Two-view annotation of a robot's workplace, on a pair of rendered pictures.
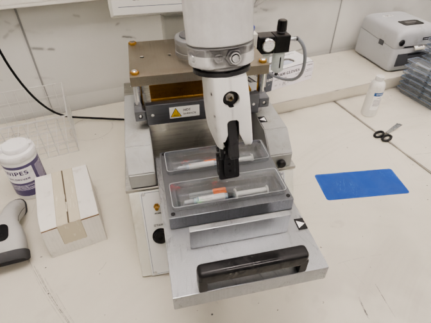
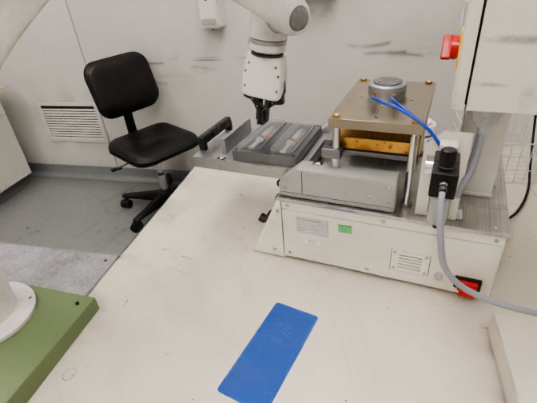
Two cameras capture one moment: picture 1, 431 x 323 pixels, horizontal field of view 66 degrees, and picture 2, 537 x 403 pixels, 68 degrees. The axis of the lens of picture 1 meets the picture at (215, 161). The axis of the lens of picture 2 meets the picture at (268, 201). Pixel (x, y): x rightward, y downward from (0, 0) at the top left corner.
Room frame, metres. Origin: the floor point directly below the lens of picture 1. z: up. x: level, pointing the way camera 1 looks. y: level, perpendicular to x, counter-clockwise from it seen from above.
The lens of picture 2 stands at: (0.98, -0.77, 1.40)
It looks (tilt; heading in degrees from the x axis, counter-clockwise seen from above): 32 degrees down; 128
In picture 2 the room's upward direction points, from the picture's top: 5 degrees counter-clockwise
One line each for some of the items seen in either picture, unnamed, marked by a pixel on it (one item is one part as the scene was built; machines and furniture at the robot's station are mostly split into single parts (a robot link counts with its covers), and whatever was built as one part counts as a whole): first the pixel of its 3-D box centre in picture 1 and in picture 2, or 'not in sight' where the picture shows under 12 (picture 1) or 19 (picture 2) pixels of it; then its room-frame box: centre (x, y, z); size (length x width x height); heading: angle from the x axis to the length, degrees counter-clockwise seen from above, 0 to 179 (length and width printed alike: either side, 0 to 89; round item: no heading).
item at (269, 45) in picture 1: (270, 50); (439, 181); (0.85, -0.15, 1.05); 0.15 x 0.05 x 0.15; 102
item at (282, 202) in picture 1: (221, 178); (279, 141); (0.43, -0.01, 0.98); 0.20 x 0.17 x 0.03; 102
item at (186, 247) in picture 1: (228, 202); (262, 144); (0.38, -0.02, 0.97); 0.30 x 0.22 x 0.08; 12
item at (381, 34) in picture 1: (395, 40); not in sight; (1.39, -0.75, 0.88); 0.25 x 0.20 x 0.17; 16
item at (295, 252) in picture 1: (253, 267); (216, 132); (0.25, -0.05, 0.99); 0.15 x 0.02 x 0.04; 102
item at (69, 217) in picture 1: (70, 207); not in sight; (0.53, 0.34, 0.80); 0.19 x 0.13 x 0.09; 22
